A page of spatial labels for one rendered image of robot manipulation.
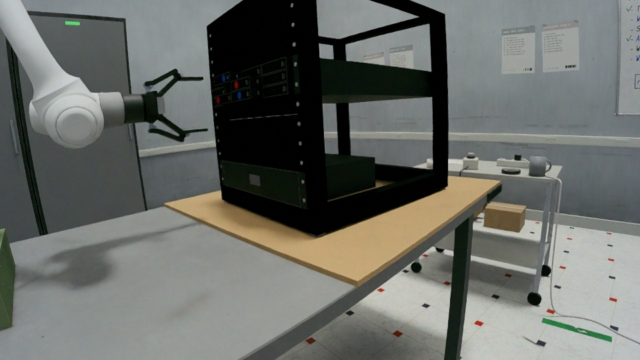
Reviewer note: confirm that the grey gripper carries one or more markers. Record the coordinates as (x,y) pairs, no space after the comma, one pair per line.
(135,107)

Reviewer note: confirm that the tan wooden board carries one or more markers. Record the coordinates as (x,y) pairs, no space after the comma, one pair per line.
(354,253)

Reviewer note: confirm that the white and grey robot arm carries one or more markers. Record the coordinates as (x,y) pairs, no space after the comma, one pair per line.
(62,107)

